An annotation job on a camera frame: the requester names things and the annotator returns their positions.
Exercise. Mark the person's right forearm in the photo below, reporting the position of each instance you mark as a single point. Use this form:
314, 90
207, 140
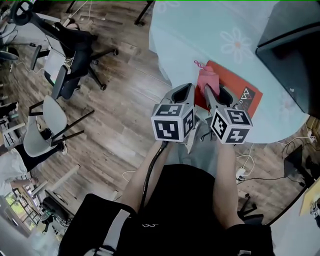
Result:
225, 187

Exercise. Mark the black mesh chair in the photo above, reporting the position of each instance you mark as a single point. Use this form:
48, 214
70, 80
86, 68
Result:
15, 11

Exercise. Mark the person's black shirt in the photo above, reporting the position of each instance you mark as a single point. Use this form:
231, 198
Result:
180, 212

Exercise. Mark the light wooden desk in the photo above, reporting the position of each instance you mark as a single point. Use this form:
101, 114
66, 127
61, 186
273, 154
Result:
310, 200

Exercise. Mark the black mini fridge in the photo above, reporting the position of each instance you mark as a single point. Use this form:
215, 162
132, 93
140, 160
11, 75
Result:
295, 62

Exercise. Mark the red book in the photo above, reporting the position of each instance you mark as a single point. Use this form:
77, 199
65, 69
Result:
235, 82

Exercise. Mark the person's left forearm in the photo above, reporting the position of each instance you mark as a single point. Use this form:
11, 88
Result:
137, 180

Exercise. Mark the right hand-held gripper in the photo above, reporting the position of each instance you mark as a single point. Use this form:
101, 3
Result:
232, 125

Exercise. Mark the grey chair with black legs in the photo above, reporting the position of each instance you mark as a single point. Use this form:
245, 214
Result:
53, 115

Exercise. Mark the silver laptop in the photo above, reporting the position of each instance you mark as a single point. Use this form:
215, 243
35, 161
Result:
53, 62

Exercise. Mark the black stand base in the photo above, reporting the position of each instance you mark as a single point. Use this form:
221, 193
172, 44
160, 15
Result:
293, 162

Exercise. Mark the whiteboard on black stand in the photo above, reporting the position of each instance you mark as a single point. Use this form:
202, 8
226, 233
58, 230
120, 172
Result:
141, 17

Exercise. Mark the light blue flowered tablecloth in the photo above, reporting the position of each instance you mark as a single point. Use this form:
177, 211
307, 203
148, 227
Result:
187, 30

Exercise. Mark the pink cloth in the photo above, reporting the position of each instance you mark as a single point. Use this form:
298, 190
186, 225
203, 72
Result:
208, 77

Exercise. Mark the black office chair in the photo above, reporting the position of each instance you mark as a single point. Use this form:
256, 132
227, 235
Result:
250, 215
77, 52

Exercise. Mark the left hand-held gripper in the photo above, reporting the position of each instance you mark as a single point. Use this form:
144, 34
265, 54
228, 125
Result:
167, 125

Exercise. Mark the white power strip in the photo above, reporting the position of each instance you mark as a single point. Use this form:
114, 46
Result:
240, 173
311, 137

